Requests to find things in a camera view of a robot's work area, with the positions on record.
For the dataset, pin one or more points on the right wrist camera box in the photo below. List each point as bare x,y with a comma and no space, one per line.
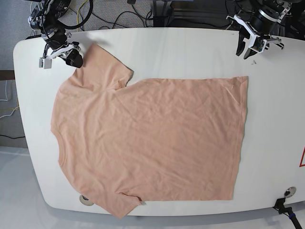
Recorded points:
45,63

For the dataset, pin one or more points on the left table grommet hole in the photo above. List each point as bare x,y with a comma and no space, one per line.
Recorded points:
85,201

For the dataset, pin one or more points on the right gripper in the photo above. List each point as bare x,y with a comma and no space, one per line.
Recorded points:
57,45

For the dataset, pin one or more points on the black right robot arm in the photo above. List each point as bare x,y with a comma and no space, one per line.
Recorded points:
45,18

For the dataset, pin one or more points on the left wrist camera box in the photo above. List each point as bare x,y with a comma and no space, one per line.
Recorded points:
260,45

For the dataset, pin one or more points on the peach T-shirt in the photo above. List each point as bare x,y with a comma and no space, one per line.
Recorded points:
155,140

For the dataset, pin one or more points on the black clamp with cable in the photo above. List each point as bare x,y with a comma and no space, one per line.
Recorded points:
282,209

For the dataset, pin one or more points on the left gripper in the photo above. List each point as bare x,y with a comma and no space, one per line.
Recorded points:
247,31

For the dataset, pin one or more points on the red triangle sticker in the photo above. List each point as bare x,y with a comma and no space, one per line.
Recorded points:
302,162

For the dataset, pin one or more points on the black table leg frame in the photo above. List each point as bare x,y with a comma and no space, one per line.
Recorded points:
162,12

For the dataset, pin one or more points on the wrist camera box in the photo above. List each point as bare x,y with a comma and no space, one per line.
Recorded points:
45,63
260,45

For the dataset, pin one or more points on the right table grommet hole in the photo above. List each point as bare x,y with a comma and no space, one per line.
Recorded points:
290,192

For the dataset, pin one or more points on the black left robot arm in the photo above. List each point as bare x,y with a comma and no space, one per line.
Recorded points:
266,15

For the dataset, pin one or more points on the table grommet hole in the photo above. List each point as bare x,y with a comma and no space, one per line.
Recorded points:
85,201
290,192

